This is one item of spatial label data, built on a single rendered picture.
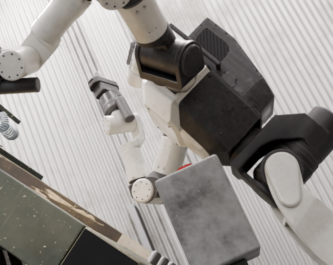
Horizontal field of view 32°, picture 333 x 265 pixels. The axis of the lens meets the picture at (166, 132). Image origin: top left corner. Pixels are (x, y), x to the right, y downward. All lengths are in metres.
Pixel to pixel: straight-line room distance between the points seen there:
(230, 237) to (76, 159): 3.80
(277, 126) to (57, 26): 0.63
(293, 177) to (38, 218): 0.69
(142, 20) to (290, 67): 3.43
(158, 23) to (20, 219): 0.56
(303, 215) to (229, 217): 0.50
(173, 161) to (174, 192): 0.82
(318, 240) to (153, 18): 0.67
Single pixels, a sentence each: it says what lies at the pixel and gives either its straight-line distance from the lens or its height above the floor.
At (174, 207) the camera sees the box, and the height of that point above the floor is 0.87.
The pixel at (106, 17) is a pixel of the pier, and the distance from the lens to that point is 4.94.
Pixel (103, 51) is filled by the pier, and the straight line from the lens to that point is 4.81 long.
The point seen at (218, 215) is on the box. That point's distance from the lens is 0.99.
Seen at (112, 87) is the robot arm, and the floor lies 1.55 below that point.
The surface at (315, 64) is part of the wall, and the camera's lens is 4.70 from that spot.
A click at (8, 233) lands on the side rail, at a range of 1.07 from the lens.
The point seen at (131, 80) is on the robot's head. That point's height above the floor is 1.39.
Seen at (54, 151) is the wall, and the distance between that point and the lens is 4.81.
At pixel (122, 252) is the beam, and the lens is 1.00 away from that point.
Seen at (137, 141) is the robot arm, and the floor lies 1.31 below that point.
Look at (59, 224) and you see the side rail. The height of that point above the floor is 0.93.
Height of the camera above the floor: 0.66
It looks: 20 degrees up
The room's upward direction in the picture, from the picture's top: 24 degrees counter-clockwise
